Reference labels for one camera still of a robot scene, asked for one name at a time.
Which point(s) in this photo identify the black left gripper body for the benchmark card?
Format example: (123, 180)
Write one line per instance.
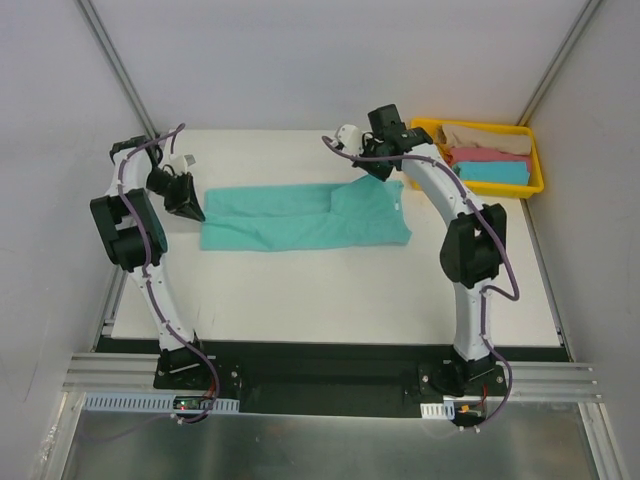
(179, 194)

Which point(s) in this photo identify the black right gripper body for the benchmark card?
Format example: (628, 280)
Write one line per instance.
(376, 163)

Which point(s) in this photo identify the teal green t shirt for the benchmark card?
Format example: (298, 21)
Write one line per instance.
(365, 212)

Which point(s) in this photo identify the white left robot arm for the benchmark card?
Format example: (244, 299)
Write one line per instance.
(131, 231)

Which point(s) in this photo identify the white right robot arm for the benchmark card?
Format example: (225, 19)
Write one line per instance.
(475, 239)

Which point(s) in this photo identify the pink rolled t shirt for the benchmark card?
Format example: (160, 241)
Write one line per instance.
(471, 154)

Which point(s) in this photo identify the beige rolled t shirt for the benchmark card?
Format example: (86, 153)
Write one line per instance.
(458, 136)

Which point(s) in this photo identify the blue rolled t shirt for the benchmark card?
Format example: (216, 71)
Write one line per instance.
(514, 173)

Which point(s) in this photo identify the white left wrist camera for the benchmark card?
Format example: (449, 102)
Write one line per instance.
(181, 164)

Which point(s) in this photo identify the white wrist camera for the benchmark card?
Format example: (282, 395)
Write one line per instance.
(181, 164)
(348, 139)

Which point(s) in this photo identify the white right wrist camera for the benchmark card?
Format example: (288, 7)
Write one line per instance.
(348, 139)

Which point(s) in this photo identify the aluminium rail frame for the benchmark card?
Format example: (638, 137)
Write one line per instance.
(538, 373)

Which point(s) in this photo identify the left aluminium corner post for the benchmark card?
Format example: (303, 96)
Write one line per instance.
(111, 55)

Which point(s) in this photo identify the aluminium corner post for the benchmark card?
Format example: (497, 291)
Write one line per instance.
(111, 55)
(578, 27)

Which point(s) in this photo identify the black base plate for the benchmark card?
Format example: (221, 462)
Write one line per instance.
(195, 375)

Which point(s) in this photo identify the left white cable duct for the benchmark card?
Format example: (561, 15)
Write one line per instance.
(158, 403)

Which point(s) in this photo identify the white cable duct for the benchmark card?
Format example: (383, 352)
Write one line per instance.
(158, 403)
(438, 411)

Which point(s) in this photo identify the right aluminium corner post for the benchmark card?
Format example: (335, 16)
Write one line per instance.
(578, 27)

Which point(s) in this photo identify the right white cable duct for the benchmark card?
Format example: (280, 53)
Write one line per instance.
(438, 411)

